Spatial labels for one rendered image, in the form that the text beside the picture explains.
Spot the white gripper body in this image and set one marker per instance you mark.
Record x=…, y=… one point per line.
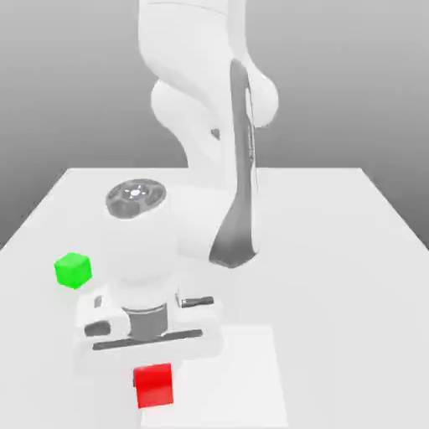
x=147, y=352

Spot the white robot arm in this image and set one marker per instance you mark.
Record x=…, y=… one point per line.
x=187, y=100

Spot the small red cube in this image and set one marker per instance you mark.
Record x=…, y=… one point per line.
x=154, y=385

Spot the small green cube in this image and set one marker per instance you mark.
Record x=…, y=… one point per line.
x=72, y=269

